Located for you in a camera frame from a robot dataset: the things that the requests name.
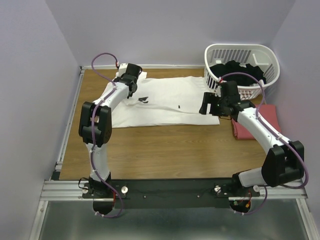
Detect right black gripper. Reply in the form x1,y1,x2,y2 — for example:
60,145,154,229
198,91,228,117

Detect white printed t-shirt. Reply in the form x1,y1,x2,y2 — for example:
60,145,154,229
111,72,220,128

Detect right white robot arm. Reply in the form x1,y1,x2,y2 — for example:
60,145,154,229
199,81,309,196

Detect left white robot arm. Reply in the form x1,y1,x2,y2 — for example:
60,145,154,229
78,63,143,198

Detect black clothes in basket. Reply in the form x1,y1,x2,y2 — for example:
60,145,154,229
210,60,267,87

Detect white plastic laundry basket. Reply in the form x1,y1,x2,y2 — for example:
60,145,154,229
204,43,280,100

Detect folded red t-shirt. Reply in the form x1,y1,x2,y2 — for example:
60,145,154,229
231,103,283,141

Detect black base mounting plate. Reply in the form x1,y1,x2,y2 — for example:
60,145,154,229
78,177,260,216

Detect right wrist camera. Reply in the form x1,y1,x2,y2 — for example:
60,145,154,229
215,77,225,98

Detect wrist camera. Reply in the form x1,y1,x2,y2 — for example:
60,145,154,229
215,77,225,98
116,63,128,77

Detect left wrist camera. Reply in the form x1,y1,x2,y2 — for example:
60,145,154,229
116,63,128,77

